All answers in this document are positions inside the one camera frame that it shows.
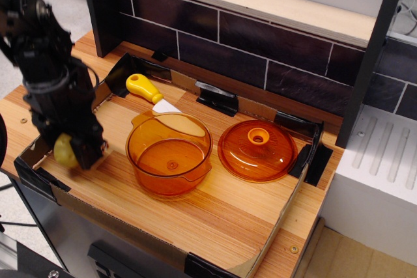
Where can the yellow handled toy knife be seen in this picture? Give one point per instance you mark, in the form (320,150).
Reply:
(140,85)

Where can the orange transparent pot lid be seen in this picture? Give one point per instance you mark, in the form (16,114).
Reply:
(257,151)

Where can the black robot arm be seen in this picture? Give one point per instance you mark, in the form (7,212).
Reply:
(33,40)

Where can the orange transparent plastic pot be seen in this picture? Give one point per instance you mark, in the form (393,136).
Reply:
(169,152)

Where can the cardboard fence with black tape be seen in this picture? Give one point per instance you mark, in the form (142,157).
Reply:
(225,227)

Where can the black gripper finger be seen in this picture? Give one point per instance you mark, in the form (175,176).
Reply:
(88,150)
(49,129)

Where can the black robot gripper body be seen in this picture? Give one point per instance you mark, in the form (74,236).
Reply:
(68,97)

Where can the yellow toy potato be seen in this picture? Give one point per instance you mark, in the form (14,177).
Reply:
(63,153)

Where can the white toy sink drainboard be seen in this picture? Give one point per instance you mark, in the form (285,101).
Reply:
(372,197)

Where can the dark tiled backsplash shelf unit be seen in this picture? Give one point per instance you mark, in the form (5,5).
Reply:
(300,57)

